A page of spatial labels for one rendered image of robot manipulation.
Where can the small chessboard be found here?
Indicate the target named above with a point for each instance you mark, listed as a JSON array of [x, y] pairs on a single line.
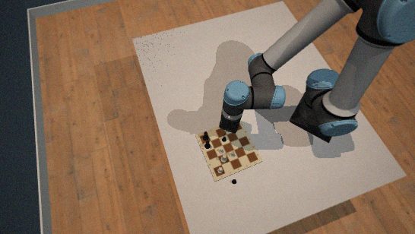
[[246, 154]]

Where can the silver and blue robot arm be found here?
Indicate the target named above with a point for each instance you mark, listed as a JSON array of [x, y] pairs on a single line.
[[384, 24]]

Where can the white chess king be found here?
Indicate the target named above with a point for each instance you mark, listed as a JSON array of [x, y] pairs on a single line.
[[224, 158]]

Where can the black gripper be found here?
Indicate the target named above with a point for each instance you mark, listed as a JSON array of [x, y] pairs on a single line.
[[230, 122]]

